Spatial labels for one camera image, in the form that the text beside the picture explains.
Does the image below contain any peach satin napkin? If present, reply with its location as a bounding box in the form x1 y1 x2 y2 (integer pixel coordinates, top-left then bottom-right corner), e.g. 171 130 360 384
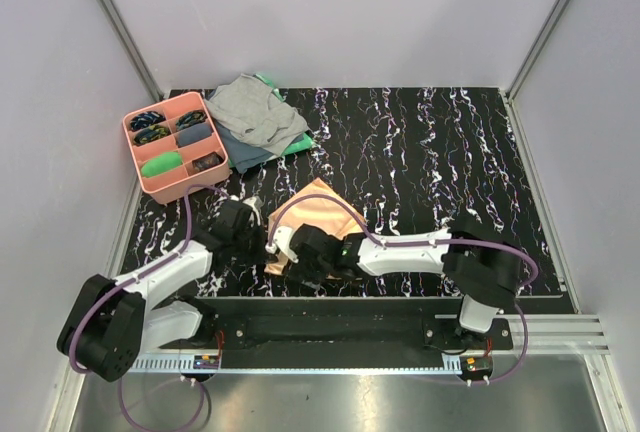
263 177 367 276

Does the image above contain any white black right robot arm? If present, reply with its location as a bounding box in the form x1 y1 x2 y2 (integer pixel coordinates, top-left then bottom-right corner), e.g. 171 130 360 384
274 219 523 349

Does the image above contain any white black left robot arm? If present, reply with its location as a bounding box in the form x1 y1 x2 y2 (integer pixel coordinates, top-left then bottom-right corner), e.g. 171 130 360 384
56 196 266 382

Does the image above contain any dark brown item in tray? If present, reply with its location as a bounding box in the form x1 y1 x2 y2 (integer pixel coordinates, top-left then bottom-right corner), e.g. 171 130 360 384
193 152 224 172

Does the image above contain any blue grey folded cloth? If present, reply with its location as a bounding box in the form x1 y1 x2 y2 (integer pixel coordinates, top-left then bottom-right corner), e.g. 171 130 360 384
216 124 277 173

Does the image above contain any green item in tray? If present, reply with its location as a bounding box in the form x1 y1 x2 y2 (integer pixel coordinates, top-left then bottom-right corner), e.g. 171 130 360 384
140 151 183 178

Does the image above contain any pink compartment tray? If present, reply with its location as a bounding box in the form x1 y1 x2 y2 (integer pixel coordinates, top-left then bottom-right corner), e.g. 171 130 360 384
122 91 231 205

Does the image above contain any grey item in tray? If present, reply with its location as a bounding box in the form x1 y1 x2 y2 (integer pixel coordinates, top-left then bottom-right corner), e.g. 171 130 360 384
176 123 212 148

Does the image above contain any green folded cloth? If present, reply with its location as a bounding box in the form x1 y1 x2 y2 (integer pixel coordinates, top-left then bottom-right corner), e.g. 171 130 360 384
253 73 314 157

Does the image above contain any black marbled table mat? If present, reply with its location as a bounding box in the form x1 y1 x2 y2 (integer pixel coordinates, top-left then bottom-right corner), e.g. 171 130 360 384
120 87 564 298

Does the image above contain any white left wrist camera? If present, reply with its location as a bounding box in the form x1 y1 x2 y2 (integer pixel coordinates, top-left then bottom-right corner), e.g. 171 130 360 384
243 196 263 223

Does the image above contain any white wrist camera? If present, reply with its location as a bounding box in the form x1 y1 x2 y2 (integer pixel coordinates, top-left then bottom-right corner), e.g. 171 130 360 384
243 196 263 223
265 226 299 263

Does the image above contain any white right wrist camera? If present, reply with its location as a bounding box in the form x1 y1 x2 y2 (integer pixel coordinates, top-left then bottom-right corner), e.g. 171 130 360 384
265 226 299 263

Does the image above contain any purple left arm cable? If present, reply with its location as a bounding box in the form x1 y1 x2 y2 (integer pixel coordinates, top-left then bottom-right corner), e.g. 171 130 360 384
67 184 239 429

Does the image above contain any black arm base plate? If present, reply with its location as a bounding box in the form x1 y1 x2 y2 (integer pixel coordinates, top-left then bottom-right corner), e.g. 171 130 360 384
158 294 514 371

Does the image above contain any white slotted cable duct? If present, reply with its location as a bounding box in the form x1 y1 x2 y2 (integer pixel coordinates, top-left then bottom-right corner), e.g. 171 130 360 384
129 353 481 376

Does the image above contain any aluminium frame rail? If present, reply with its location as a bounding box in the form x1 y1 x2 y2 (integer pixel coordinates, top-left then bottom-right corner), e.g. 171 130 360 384
119 313 612 355

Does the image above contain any left aluminium frame post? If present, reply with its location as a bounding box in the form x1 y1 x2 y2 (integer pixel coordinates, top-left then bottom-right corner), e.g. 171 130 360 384
97 0 164 101

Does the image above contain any aluminium frame post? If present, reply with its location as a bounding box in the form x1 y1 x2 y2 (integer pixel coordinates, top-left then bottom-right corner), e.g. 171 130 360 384
504 0 572 100
97 0 164 101

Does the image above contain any right aluminium frame post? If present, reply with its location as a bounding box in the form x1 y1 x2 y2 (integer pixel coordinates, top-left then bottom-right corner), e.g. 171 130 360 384
504 0 572 100

